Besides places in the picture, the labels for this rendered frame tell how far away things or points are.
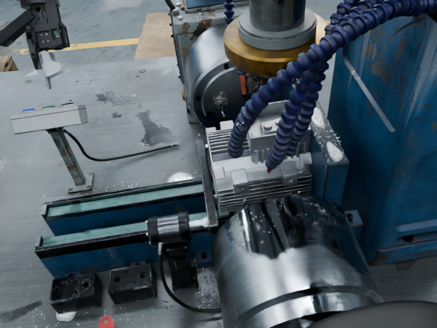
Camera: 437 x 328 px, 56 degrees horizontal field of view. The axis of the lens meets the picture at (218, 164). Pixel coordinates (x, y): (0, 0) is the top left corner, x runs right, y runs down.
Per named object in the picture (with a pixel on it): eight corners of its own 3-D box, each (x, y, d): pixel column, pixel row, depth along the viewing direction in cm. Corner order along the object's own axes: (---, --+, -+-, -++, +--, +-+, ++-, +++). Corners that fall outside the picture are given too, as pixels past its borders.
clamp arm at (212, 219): (222, 233, 82) (207, 146, 100) (222, 224, 80) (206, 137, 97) (205, 236, 82) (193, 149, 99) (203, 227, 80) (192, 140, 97)
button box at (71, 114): (89, 122, 109) (85, 102, 109) (82, 123, 102) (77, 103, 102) (25, 131, 109) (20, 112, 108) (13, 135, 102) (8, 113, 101)
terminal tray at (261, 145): (295, 123, 92) (296, 97, 87) (309, 156, 84) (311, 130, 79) (242, 131, 91) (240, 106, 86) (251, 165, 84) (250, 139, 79)
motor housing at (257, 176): (287, 158, 106) (291, 99, 92) (309, 217, 92) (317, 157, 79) (211, 170, 105) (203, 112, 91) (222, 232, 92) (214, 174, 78)
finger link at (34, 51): (39, 68, 99) (31, 30, 97) (33, 69, 99) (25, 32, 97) (46, 69, 103) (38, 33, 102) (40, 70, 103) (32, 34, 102)
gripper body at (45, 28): (62, 46, 99) (51, -6, 97) (26, 51, 98) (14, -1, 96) (71, 49, 106) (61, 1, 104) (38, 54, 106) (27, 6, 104)
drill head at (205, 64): (261, 66, 137) (261, -9, 119) (289, 138, 111) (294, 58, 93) (187, 77, 136) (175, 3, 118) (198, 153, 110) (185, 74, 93)
